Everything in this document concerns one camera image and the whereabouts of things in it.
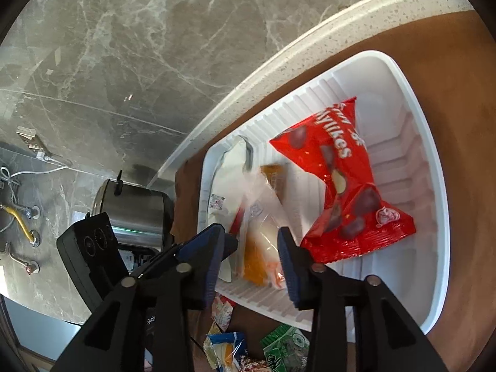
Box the small red white packet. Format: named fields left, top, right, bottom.
left=211, top=293, right=236, bottom=332

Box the blue yellow snack packet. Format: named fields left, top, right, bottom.
left=203, top=321, right=247, bottom=372

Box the green snack packet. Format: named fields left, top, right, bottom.
left=260, top=324, right=309, bottom=372

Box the dark red small packet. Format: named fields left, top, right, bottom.
left=240, top=356, right=271, bottom=372

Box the red chocolate snack bag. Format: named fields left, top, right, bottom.
left=270, top=98, right=416, bottom=264

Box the white long snack packet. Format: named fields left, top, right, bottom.
left=207, top=134, right=255, bottom=284

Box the clear orange snack packet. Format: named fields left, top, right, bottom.
left=235, top=164, right=289, bottom=290

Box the stainless steel rice cooker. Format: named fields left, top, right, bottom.
left=92, top=175, right=174, bottom=271

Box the white plastic tray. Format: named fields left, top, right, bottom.
left=197, top=51, right=450, bottom=332

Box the brown cloth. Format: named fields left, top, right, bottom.
left=170, top=9, right=496, bottom=372

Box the yellow gas hose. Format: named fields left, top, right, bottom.
left=0, top=202, right=42, bottom=247

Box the white power cable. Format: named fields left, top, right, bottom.
left=0, top=154, right=75, bottom=202

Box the wall power socket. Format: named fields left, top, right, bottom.
left=16, top=126, right=52, bottom=160

